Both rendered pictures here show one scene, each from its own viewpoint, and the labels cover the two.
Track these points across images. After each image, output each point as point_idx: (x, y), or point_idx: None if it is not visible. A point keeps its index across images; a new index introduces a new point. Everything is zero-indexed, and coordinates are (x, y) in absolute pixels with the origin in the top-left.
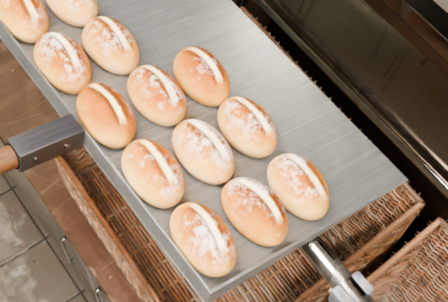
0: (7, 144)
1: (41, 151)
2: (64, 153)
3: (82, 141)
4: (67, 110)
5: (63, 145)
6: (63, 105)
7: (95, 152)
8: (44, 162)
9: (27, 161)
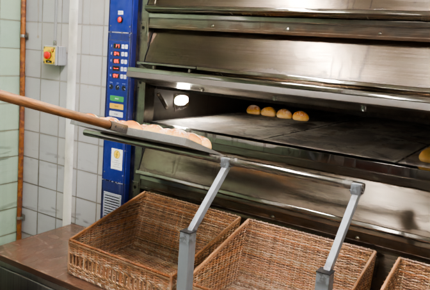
0: None
1: (117, 123)
2: (121, 132)
3: (127, 130)
4: None
5: (122, 127)
6: None
7: (132, 130)
8: (116, 131)
9: (113, 125)
